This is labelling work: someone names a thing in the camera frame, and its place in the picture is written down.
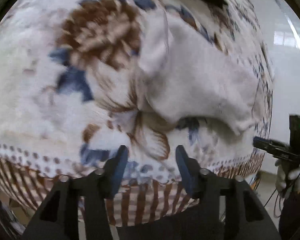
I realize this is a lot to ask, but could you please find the beige small garment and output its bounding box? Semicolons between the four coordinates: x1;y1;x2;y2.
136;10;264;135

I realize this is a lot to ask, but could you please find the white gloved right hand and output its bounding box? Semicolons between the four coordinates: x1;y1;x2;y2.
275;159;300;199

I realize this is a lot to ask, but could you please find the floral fleece bed blanket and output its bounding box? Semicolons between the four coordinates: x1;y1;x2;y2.
0;0;273;226

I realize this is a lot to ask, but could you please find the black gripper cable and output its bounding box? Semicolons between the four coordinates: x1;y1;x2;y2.
263;127;300;218

